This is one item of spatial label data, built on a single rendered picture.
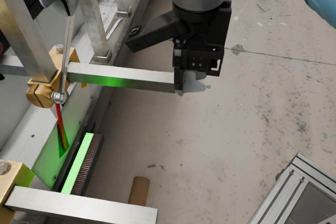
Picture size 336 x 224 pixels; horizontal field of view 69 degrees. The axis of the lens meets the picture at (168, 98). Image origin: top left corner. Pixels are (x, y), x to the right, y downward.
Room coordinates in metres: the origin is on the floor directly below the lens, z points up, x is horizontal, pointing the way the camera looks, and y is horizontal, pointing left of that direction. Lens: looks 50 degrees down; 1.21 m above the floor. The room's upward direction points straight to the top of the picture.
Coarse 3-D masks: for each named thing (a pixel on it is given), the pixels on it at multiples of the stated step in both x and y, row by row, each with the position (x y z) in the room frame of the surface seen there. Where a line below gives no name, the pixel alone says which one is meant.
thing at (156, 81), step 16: (0, 64) 0.38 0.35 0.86; (16, 64) 0.38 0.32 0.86; (80, 64) 0.38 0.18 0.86; (96, 64) 0.38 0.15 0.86; (80, 80) 0.35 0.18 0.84; (96, 80) 0.35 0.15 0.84; (112, 80) 0.34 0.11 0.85; (128, 80) 0.34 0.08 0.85; (144, 80) 0.33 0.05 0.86; (160, 80) 0.33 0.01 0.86
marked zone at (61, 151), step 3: (57, 126) 0.27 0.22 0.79; (63, 126) 0.28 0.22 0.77; (57, 129) 0.27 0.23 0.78; (57, 132) 0.26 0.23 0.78; (60, 135) 0.26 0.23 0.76; (60, 138) 0.26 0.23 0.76; (66, 138) 0.27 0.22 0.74; (60, 141) 0.26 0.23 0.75; (66, 141) 0.27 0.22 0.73; (60, 144) 0.25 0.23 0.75; (66, 144) 0.26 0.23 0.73; (60, 147) 0.25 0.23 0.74; (66, 147) 0.26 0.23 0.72; (60, 150) 0.24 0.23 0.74; (63, 150) 0.25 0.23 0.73; (60, 153) 0.24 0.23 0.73; (63, 153) 0.25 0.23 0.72; (60, 156) 0.24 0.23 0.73
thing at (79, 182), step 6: (96, 138) 0.29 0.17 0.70; (90, 144) 0.28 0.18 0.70; (96, 144) 0.28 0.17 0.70; (90, 150) 0.26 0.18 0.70; (90, 156) 0.25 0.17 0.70; (84, 162) 0.23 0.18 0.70; (90, 162) 0.23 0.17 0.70; (84, 168) 0.22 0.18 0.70; (78, 174) 0.21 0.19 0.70; (84, 174) 0.21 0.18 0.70; (78, 180) 0.19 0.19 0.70; (78, 186) 0.18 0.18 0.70; (72, 192) 0.17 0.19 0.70; (78, 192) 0.17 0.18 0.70
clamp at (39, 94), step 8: (72, 48) 0.42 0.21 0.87; (56, 56) 0.39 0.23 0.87; (72, 56) 0.40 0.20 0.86; (56, 64) 0.37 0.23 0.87; (56, 72) 0.34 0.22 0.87; (32, 80) 0.32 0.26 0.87; (56, 80) 0.33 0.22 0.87; (32, 88) 0.30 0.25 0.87; (40, 88) 0.30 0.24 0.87; (48, 88) 0.31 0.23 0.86; (56, 88) 0.32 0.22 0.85; (64, 88) 0.34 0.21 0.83; (32, 96) 0.29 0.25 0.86; (40, 96) 0.29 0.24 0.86; (48, 96) 0.29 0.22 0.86; (40, 104) 0.29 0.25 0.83; (48, 104) 0.29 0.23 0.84
